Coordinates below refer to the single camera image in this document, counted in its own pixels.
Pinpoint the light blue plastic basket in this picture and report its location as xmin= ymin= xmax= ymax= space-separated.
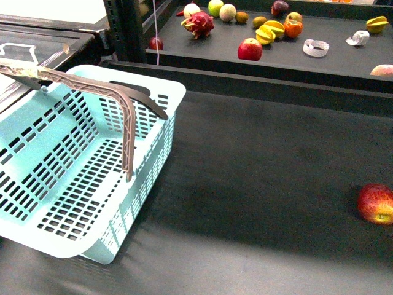
xmin=1 ymin=65 xmax=186 ymax=264

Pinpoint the small dark red fruit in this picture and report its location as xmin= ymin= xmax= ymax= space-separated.
xmin=149 ymin=36 xmax=164 ymax=50

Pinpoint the red apple on shelf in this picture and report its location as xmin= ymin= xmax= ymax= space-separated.
xmin=238 ymin=38 xmax=263 ymax=61

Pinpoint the pink dragon fruit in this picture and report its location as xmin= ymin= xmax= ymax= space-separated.
xmin=181 ymin=12 xmax=214 ymax=39

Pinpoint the yellow star fruit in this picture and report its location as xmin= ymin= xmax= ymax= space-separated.
xmin=264 ymin=20 xmax=285 ymax=39
xmin=366 ymin=16 xmax=389 ymax=34
xmin=255 ymin=25 xmax=276 ymax=45

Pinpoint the brown kiwi fruit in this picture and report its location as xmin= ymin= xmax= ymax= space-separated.
xmin=235 ymin=11 xmax=249 ymax=24
xmin=252 ymin=16 xmax=267 ymax=29

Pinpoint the white round fruit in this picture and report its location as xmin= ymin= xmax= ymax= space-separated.
xmin=183 ymin=2 xmax=201 ymax=18

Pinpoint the beige round melon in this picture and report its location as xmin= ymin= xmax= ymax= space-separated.
xmin=219 ymin=4 xmax=236 ymax=22

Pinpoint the green apple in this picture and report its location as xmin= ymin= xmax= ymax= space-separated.
xmin=208 ymin=0 xmax=224 ymax=17

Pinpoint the orange persimmon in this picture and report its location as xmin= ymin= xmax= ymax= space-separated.
xmin=284 ymin=20 xmax=303 ymax=39

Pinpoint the dark purple fruit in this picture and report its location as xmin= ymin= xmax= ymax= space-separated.
xmin=271 ymin=0 xmax=290 ymax=17

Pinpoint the red yellow apple behind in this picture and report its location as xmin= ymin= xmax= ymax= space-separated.
xmin=285 ymin=12 xmax=303 ymax=22

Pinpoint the black metal shelf tray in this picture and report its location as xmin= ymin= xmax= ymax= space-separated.
xmin=146 ymin=1 xmax=392 ymax=93

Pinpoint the red apple on table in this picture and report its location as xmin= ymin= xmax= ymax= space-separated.
xmin=357 ymin=183 xmax=392 ymax=225

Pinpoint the pink peach at edge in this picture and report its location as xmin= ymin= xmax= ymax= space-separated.
xmin=370 ymin=64 xmax=393 ymax=77

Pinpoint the yellow star fruit right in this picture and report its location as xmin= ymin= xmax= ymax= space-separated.
xmin=366 ymin=16 xmax=389 ymax=34

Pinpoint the thin white cable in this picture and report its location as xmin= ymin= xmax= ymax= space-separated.
xmin=152 ymin=0 xmax=161 ymax=66

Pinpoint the white tape ring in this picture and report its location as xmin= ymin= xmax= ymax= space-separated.
xmin=302 ymin=39 xmax=330 ymax=58

